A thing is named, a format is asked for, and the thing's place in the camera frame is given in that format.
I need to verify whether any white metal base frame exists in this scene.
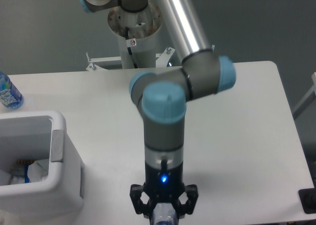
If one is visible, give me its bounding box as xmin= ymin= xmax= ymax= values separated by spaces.
xmin=86 ymin=46 xmax=176 ymax=71

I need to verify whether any white plastic wrapper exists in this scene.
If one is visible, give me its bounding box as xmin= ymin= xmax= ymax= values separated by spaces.
xmin=28 ymin=159 xmax=49 ymax=183

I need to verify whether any white plastic trash can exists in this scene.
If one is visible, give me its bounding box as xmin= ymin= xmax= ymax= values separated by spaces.
xmin=0 ymin=111 xmax=84 ymax=217

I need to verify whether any clear plastic bottle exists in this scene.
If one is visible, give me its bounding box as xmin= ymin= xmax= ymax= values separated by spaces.
xmin=150 ymin=203 xmax=179 ymax=225

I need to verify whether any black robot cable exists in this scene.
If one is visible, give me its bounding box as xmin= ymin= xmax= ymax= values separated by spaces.
xmin=124 ymin=27 xmax=139 ymax=69

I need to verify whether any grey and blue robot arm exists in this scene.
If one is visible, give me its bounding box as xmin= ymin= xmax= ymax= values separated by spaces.
xmin=129 ymin=0 xmax=236 ymax=225

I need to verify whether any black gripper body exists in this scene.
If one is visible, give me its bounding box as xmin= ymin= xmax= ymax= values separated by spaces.
xmin=144 ymin=163 xmax=185 ymax=210

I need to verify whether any blue yellow snack packet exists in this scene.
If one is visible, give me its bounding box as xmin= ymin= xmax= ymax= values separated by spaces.
xmin=11 ymin=160 xmax=34 ymax=185

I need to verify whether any black clamp at table edge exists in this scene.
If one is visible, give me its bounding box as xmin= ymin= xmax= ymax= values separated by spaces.
xmin=298 ymin=188 xmax=316 ymax=214

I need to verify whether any white metal frame at right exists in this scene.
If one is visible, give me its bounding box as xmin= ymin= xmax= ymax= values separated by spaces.
xmin=292 ymin=72 xmax=316 ymax=120

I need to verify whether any blue labelled drink bottle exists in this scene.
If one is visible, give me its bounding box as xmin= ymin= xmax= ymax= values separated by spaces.
xmin=0 ymin=72 xmax=24 ymax=110

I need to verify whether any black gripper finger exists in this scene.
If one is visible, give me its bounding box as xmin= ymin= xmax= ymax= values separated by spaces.
xmin=129 ymin=184 xmax=155 ymax=219
xmin=172 ymin=184 xmax=198 ymax=219

